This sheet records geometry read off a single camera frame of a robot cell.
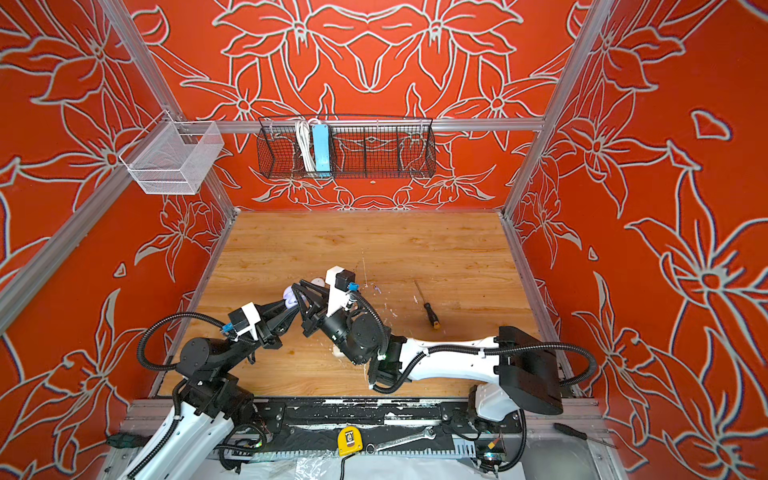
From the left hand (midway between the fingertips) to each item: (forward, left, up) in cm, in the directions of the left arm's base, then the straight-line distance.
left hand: (295, 300), depth 62 cm
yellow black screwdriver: (+13, -33, -29) cm, 46 cm away
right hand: (0, 0, +5) cm, 5 cm away
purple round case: (0, +1, +2) cm, 2 cm away
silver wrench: (-22, -17, -29) cm, 41 cm away
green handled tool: (-24, +40, -27) cm, 54 cm away
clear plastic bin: (+46, +50, +3) cm, 68 cm away
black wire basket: (+58, -3, +1) cm, 58 cm away
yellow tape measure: (-21, -12, -27) cm, 37 cm away
